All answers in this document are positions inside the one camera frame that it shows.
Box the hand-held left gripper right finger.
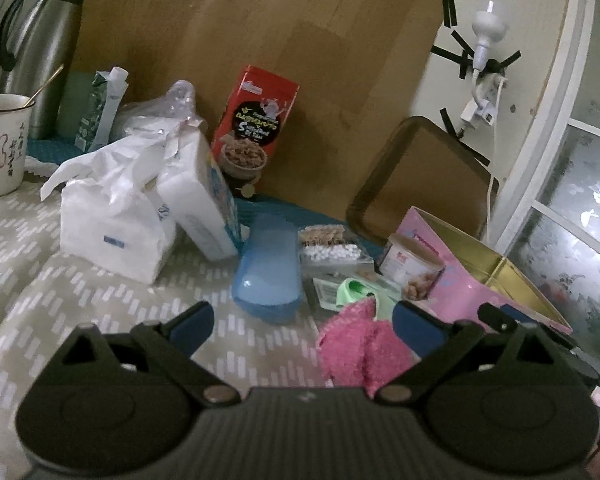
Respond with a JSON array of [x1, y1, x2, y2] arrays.
[[370, 301, 546, 406]]

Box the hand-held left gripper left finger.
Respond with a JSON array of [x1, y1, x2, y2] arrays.
[[62, 301, 241, 406]]

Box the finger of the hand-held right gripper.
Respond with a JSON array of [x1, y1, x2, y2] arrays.
[[477, 302, 536, 336]]

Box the pink box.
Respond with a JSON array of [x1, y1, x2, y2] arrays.
[[390, 206, 573, 341]]

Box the pink fuzzy cloth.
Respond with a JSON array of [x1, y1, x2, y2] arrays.
[[316, 297, 423, 396]]

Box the blue plastic case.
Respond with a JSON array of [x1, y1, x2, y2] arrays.
[[231, 212, 303, 325]]

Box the white tissue pack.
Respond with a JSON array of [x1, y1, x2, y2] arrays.
[[41, 137, 177, 285]]

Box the cotton swab box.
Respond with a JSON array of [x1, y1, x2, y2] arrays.
[[297, 225, 376, 267]]

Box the blue printed tissue pack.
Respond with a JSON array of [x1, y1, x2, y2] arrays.
[[157, 122, 241, 261]]

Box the brown tray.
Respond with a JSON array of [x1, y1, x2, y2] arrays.
[[346, 116, 501, 251]]

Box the white framed glass door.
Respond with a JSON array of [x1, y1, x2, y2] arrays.
[[490, 0, 600, 381]]

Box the red cereal box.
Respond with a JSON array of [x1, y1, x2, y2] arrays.
[[210, 64, 301, 198]]

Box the clear plastic bag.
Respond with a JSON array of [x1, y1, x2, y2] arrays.
[[115, 80, 206, 146]]

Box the white power adapter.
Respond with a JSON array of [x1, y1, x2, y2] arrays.
[[460, 72, 508, 133]]

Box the green and white carton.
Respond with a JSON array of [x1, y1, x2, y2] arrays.
[[75, 66, 129, 153]]

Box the pale green packet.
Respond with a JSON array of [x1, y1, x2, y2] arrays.
[[61, 72, 98, 138]]

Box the white enamel mug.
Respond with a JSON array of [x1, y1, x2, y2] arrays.
[[0, 94, 37, 200]]

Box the metal spoon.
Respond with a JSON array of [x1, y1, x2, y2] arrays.
[[22, 64, 65, 109]]

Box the steel thermos jug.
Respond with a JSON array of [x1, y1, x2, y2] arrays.
[[0, 0, 92, 141]]

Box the brown cardboard board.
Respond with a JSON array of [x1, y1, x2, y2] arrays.
[[62, 0, 446, 221]]

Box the white plug and cable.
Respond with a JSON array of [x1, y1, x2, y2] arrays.
[[432, 0, 523, 168]]

